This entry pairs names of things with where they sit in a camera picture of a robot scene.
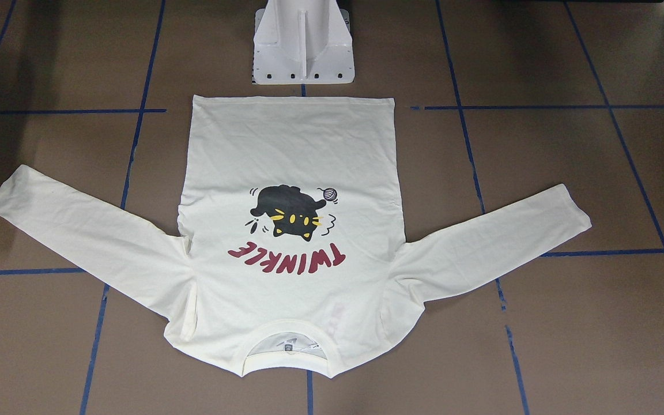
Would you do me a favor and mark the cream long-sleeve cat shirt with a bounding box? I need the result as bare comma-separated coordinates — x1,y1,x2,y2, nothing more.
0,95,592,378

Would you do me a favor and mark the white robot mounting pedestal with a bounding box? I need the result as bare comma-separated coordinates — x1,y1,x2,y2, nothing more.
251,1,356,86

